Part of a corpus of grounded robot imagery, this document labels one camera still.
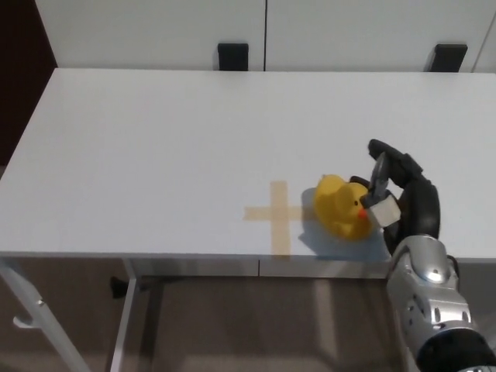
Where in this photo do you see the white partition panel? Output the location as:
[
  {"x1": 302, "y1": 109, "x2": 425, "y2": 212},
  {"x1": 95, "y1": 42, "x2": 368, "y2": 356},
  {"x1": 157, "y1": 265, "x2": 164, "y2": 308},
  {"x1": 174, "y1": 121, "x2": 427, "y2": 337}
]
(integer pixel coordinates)
[
  {"x1": 33, "y1": 0, "x2": 267, "y2": 72},
  {"x1": 265, "y1": 0, "x2": 488, "y2": 74}
]

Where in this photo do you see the yellow rubber duck toy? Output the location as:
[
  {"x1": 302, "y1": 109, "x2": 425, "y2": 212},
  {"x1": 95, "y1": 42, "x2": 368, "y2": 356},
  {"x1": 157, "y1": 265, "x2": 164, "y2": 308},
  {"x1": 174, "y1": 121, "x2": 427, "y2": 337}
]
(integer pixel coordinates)
[{"x1": 312, "y1": 174, "x2": 374, "y2": 242}]

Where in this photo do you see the short beige tape strip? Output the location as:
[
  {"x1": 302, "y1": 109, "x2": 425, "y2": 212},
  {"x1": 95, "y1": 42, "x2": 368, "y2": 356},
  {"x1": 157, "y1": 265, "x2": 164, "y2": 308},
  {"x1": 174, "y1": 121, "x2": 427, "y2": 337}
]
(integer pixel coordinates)
[{"x1": 243, "y1": 206, "x2": 317, "y2": 223}]

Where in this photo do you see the long beige tape strip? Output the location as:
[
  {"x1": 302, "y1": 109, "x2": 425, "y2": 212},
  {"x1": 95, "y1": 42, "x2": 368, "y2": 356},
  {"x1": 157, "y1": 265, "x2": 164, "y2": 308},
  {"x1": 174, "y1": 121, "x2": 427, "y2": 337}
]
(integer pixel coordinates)
[{"x1": 270, "y1": 181, "x2": 293, "y2": 261}]

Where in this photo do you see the white desk apron rail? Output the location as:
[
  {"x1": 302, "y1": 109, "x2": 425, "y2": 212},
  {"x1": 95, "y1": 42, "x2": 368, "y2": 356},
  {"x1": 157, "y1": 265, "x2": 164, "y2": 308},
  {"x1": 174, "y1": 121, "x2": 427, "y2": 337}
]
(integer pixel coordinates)
[{"x1": 126, "y1": 257, "x2": 392, "y2": 278}]

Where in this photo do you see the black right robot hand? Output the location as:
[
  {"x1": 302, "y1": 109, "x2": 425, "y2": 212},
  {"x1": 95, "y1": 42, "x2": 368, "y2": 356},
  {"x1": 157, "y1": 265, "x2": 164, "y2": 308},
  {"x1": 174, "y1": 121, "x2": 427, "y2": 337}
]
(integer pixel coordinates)
[{"x1": 348, "y1": 138, "x2": 443, "y2": 257}]

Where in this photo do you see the white desk leg with hook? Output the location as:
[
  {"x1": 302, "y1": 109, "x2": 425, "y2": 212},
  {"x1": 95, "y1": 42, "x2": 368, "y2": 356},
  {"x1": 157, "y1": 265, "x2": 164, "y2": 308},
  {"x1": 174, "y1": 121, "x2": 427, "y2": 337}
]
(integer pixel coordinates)
[{"x1": 0, "y1": 257, "x2": 91, "y2": 372}]

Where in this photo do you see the black bracket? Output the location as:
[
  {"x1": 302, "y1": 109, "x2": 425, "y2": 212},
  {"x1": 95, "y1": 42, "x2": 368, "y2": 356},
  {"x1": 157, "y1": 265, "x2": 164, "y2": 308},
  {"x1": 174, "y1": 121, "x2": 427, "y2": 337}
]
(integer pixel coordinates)
[
  {"x1": 431, "y1": 43, "x2": 468, "y2": 73},
  {"x1": 217, "y1": 43, "x2": 250, "y2": 71}
]

